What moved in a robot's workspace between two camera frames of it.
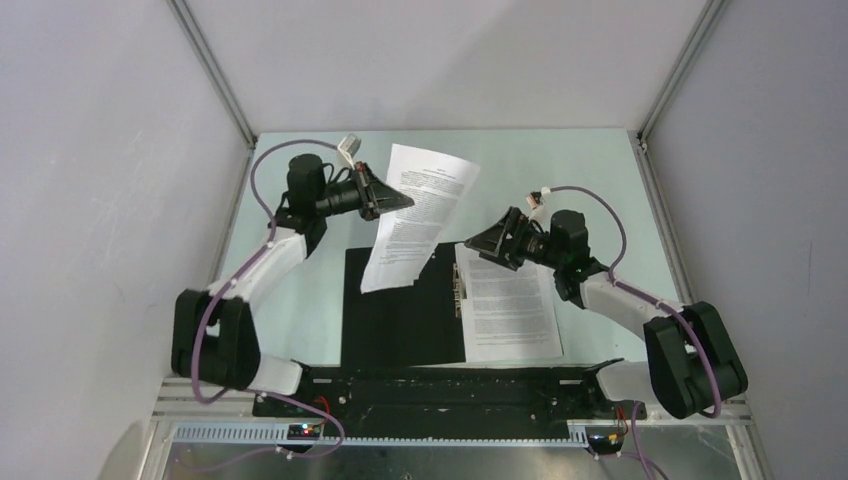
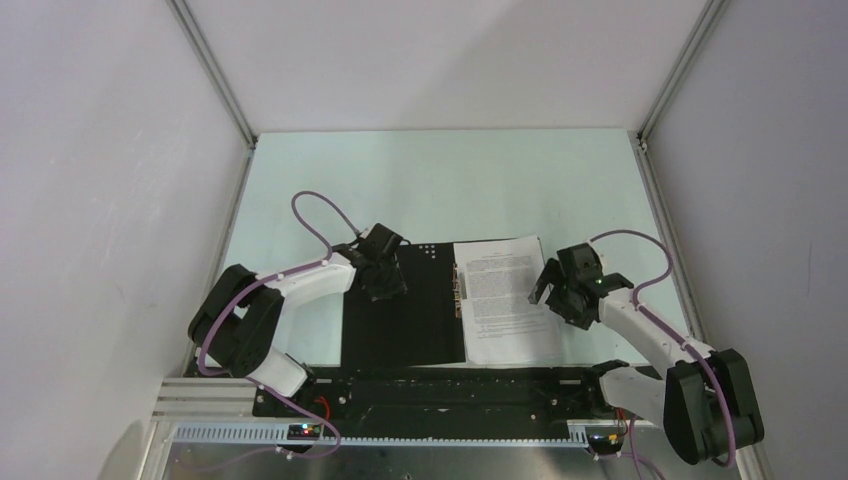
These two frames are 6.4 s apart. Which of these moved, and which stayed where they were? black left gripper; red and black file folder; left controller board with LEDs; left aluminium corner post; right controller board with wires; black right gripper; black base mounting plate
Moved: black left gripper; black right gripper
Stayed: left controller board with LEDs; right controller board with wires; red and black file folder; black base mounting plate; left aluminium corner post
